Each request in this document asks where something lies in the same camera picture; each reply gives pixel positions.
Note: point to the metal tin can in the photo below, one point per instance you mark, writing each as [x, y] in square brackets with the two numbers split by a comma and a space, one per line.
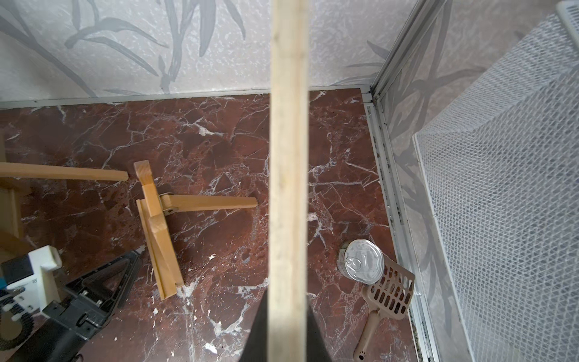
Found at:
[361, 260]

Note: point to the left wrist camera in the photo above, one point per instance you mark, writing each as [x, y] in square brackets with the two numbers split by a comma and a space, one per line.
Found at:
[30, 281]

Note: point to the white wire basket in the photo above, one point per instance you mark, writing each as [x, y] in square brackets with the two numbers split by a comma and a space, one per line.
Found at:
[501, 167]

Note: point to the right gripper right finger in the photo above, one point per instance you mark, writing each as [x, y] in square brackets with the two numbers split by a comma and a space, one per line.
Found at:
[316, 351]

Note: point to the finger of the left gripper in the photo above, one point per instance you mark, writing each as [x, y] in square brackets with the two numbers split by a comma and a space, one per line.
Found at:
[111, 280]

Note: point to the wooden board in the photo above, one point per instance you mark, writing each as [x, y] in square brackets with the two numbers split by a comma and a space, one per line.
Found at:
[288, 184]

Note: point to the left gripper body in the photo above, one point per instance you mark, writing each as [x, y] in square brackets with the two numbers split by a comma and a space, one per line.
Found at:
[70, 324]

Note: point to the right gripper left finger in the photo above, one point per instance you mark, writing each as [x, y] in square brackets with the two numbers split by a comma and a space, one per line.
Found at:
[255, 349]

